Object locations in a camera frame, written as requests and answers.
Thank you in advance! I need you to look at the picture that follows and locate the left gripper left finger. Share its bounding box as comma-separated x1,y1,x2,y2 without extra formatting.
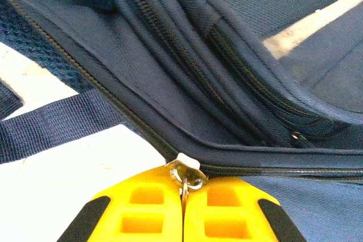
56,164,184,242

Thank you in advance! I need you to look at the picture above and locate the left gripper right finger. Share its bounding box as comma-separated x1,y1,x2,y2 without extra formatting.
183,175,307,242

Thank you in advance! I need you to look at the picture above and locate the navy blue backpack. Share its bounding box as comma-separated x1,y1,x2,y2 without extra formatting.
0,0,363,242

